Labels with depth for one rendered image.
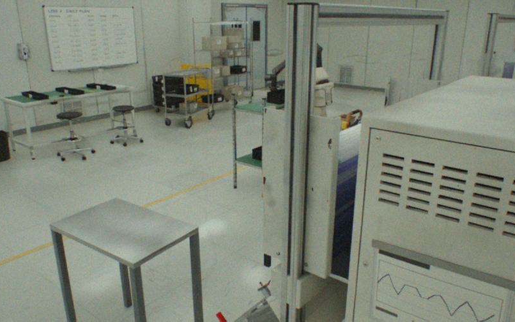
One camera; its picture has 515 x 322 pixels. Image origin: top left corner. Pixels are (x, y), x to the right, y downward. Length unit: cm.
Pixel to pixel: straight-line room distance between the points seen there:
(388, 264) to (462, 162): 23
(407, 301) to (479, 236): 18
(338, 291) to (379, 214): 38
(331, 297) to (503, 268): 47
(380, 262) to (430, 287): 9
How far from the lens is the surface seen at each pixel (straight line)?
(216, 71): 874
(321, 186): 79
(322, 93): 439
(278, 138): 82
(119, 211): 263
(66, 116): 632
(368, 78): 1211
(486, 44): 212
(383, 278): 82
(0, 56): 804
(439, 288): 78
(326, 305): 107
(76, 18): 856
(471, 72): 215
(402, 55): 1171
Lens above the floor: 188
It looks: 19 degrees down
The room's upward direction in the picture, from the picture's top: straight up
